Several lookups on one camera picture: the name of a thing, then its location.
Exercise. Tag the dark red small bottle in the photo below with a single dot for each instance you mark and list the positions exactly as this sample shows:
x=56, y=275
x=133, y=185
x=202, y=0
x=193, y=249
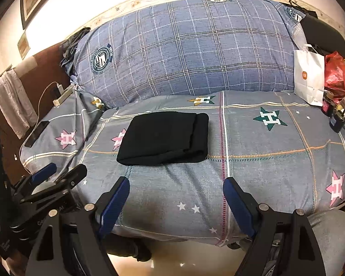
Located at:
x=327, y=105

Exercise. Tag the grey star-print pillow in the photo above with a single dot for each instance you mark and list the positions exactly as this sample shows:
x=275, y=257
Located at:
x=54, y=155

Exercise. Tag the person's dark socked foot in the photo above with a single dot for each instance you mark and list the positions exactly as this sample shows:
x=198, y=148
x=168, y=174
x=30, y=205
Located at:
x=129, y=248

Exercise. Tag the blue plaid quilt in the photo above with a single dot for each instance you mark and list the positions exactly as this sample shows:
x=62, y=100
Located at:
x=189, y=49

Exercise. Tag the black bag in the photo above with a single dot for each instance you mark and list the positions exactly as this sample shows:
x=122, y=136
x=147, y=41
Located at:
x=325, y=34

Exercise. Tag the light grey towel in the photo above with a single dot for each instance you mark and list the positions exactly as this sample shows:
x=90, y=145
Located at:
x=14, y=103

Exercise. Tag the brown wooden headboard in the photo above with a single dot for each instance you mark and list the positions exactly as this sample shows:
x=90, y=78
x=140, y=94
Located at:
x=46, y=66

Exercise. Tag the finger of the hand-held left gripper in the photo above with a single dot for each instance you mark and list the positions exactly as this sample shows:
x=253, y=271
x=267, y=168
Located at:
x=44, y=172
x=72, y=176

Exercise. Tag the dark grey garment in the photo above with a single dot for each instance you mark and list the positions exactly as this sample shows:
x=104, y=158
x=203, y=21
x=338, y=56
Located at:
x=73, y=43

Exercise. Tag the black smartphone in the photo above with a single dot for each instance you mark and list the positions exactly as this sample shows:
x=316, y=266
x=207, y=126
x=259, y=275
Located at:
x=36, y=134

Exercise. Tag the dark blue small bottle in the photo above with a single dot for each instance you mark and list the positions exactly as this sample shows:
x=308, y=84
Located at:
x=337, y=120

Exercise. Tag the red plastic bag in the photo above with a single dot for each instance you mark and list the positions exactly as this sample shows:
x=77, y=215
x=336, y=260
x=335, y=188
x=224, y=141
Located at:
x=336, y=74

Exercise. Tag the beige power strip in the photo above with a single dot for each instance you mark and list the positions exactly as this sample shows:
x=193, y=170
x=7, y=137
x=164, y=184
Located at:
x=63, y=95

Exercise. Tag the white paper bag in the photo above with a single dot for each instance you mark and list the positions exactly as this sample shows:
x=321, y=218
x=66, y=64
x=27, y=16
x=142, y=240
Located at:
x=307, y=77

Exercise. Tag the black pants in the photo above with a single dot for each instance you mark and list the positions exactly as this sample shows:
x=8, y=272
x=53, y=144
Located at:
x=161, y=138

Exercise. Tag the small framed picture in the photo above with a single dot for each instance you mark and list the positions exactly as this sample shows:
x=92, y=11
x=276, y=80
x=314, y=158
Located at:
x=23, y=45

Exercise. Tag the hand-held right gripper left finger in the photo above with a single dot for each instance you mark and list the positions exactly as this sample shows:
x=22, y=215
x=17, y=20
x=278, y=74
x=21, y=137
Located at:
x=115, y=207

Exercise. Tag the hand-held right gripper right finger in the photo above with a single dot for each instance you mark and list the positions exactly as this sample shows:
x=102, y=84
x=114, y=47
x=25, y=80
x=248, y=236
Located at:
x=238, y=207

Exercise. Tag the large framed picture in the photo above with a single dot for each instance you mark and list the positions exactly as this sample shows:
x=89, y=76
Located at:
x=31, y=3

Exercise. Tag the grey star-print bedsheet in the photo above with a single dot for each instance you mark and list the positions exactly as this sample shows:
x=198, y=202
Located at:
x=276, y=164

